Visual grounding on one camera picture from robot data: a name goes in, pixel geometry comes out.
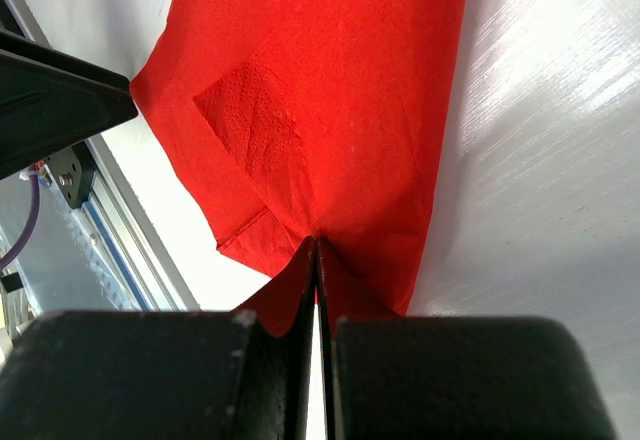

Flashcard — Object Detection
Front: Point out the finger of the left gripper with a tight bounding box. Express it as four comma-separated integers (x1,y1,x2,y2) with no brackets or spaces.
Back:
0,30,138,178

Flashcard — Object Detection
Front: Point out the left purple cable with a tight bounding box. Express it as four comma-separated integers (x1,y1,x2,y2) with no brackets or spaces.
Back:
0,172,44,271

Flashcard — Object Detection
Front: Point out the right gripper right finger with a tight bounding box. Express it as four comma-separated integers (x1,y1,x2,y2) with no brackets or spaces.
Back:
316,239,616,439

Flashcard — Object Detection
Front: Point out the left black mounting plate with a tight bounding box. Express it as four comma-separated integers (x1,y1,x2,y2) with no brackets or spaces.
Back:
45,142,96,209

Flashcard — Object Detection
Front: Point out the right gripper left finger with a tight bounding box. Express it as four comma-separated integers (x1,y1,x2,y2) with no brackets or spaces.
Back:
1,238,315,439

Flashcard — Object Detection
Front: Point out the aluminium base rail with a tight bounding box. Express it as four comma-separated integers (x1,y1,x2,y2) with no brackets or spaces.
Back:
1,0,198,314

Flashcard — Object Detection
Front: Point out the red paper napkin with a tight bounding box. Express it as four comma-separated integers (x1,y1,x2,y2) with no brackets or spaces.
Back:
131,0,466,314

